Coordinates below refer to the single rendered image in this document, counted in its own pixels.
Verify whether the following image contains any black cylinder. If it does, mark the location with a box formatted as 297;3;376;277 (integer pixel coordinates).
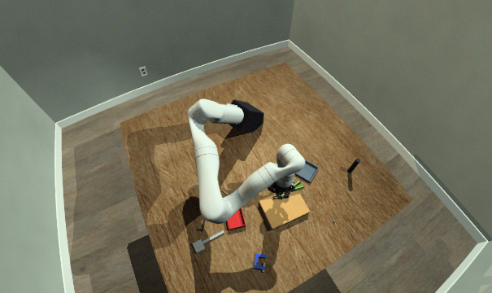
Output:
347;159;360;173

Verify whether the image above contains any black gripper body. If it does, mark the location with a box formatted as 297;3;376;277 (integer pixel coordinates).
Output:
272;183;292;190

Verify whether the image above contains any red open tray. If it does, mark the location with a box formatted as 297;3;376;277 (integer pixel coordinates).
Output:
228;208;246;230

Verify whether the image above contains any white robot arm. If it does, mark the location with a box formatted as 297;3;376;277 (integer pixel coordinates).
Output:
187;99;305;224

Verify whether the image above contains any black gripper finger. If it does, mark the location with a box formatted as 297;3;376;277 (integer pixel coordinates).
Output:
280;182;296;195
268;184;281;195

